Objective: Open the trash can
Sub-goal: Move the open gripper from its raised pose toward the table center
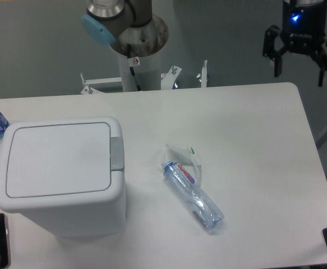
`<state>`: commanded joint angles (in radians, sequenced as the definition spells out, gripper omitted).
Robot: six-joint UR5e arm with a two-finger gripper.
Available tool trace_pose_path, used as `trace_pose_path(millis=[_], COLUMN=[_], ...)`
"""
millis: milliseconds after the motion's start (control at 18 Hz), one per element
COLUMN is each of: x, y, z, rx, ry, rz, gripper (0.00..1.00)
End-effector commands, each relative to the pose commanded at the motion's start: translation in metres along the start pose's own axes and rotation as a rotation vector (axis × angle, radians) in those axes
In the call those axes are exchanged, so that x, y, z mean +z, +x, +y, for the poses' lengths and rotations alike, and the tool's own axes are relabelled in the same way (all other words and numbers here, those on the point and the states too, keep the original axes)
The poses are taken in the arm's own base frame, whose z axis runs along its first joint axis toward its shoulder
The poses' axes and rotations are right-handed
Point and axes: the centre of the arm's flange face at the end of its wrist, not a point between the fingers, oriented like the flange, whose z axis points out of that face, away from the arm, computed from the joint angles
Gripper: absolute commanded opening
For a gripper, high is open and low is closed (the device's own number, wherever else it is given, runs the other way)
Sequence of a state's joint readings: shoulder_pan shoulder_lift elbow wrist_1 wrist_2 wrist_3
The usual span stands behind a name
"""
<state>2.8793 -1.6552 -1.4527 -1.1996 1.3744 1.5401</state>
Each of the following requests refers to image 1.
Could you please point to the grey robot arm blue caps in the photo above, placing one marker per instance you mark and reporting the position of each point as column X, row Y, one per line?
column 137, row 36

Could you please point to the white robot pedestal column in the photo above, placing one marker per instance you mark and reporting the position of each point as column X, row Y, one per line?
column 140, row 73

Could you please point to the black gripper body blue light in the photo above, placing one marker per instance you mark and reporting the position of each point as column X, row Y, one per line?
column 303, row 26

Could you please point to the white plastic trash can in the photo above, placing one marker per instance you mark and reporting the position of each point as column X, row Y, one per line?
column 81, row 214

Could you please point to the clear crushed plastic bottle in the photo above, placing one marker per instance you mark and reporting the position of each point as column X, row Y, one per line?
column 184, row 185

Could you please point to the clear crumpled plastic wrapper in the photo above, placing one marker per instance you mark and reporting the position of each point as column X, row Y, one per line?
column 187, row 157

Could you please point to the white trash can lid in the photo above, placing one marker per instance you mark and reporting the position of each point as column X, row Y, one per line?
column 58, row 159

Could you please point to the white metal bracket frame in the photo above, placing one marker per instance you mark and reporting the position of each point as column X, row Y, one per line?
column 169, row 81

